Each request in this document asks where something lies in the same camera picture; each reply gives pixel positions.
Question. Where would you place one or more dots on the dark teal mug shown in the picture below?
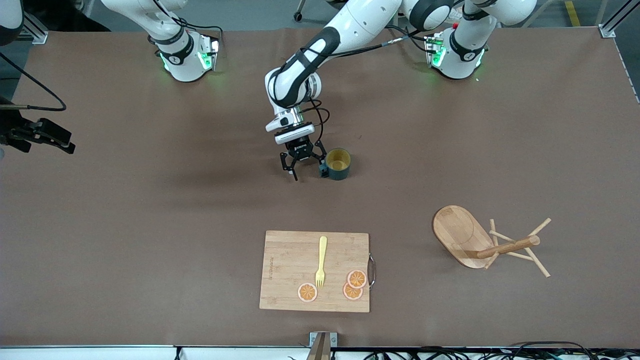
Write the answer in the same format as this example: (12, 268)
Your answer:
(341, 174)

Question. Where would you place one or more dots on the wooden mug rack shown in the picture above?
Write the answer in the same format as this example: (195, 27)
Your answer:
(457, 232)

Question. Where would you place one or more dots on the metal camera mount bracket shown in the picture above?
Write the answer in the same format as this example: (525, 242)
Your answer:
(322, 345)

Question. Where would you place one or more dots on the orange slice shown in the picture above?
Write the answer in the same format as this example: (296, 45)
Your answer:
(357, 279)
(350, 294)
(307, 292)

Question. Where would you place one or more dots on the bamboo cutting board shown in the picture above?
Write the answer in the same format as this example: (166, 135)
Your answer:
(290, 270)

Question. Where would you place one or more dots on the office chair base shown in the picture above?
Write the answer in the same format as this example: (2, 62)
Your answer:
(298, 16)

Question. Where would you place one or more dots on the yellow plastic fork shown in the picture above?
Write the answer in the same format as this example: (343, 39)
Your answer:
(323, 250)

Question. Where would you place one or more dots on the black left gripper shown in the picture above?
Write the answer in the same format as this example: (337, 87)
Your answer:
(300, 148)

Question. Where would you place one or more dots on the white table edge rail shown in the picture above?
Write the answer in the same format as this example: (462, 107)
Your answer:
(75, 353)

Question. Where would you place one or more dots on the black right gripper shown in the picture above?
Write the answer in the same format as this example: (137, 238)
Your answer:
(11, 126)

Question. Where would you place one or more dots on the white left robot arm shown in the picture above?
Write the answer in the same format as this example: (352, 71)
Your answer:
(295, 85)

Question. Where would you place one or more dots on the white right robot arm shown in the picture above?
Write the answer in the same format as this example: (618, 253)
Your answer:
(185, 65)

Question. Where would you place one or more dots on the aluminium frame post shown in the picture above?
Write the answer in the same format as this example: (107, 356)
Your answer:
(607, 31)
(37, 34)

